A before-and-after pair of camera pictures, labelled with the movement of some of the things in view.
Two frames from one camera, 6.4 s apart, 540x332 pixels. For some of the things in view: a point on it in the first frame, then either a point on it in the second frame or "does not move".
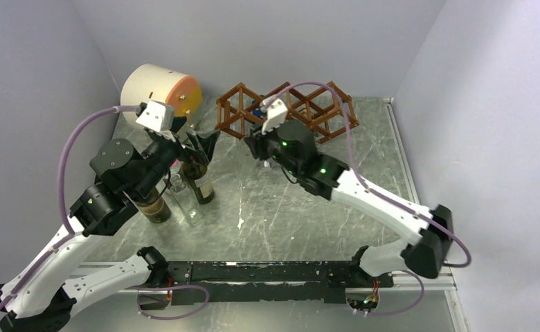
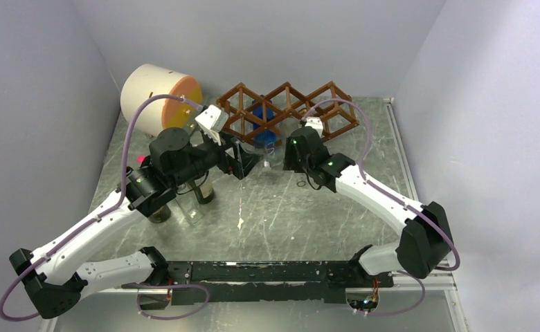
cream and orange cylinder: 151,82 does not move
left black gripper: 205,144 → 245,160
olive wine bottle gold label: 155,209 does not move
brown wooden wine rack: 328,111 does not move
